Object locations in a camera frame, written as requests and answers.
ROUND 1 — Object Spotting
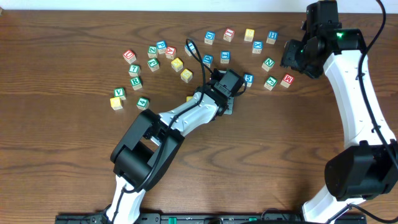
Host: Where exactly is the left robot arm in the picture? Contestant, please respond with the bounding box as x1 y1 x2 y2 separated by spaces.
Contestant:
104 83 238 223

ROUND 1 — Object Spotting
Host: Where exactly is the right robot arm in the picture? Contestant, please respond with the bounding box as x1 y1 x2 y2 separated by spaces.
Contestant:
280 1 397 223

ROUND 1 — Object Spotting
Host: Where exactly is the red M block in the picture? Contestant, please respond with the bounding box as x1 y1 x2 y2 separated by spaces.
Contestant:
280 73 295 88

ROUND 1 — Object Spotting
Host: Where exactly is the blue 5 block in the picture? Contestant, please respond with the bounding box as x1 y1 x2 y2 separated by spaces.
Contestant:
244 73 254 88

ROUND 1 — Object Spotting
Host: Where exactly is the green N block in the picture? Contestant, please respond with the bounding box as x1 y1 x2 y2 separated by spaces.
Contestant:
262 57 275 72

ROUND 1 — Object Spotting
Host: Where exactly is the blue H block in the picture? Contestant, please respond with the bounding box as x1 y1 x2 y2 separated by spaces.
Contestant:
266 31 278 45

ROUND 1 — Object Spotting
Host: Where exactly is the green J block right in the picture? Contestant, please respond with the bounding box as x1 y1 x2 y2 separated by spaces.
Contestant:
264 76 277 91

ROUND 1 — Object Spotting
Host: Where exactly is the green j block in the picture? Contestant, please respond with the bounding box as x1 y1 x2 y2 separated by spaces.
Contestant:
147 58 160 72
264 76 277 91

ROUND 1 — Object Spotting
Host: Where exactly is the blue I block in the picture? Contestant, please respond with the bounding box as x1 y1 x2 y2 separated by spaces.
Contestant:
220 51 231 64

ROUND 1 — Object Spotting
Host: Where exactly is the blue D block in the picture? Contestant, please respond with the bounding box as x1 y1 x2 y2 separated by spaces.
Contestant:
202 55 213 68

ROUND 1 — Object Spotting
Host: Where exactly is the yellow S block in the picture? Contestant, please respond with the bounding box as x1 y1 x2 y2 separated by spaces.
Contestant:
180 69 193 83

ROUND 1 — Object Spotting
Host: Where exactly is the yellow block top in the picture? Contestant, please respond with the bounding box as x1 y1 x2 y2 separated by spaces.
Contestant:
244 29 255 42

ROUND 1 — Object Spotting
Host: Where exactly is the yellow K block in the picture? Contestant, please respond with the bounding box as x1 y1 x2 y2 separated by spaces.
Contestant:
171 58 183 72

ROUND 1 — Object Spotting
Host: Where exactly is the red I block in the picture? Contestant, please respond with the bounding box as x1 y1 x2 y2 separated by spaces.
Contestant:
223 28 235 42

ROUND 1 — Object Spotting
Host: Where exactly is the blue L block left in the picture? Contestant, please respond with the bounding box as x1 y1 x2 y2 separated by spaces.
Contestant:
185 42 197 57

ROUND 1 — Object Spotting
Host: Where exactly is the red A block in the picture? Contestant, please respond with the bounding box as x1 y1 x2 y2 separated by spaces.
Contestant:
165 47 177 60

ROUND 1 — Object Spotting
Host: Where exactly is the green 4 block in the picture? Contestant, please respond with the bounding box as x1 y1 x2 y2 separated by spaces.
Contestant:
136 97 150 110

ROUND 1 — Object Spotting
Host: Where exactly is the green J block left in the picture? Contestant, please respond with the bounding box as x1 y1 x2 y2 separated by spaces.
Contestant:
147 58 160 72

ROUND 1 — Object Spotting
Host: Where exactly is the blue P block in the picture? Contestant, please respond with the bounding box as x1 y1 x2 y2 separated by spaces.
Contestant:
156 40 167 54

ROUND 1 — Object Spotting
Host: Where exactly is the green Z block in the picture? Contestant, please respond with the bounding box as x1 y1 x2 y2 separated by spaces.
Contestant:
147 46 158 58

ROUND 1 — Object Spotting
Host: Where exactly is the green R block left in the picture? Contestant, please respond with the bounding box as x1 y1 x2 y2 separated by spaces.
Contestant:
130 77 142 90

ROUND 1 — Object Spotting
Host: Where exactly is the green 7 block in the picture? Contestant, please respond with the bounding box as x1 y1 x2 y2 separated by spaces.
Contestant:
128 65 141 77

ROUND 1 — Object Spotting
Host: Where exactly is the green V block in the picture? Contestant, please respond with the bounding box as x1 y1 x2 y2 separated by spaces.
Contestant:
114 87 126 100

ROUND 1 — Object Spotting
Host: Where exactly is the red U block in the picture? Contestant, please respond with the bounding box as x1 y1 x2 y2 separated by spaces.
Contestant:
123 50 137 64

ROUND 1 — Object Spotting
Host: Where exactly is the yellow block lower left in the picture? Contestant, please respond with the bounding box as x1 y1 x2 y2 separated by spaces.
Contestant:
109 97 123 110

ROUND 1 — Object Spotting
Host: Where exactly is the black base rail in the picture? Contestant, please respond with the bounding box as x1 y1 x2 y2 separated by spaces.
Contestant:
55 212 368 224

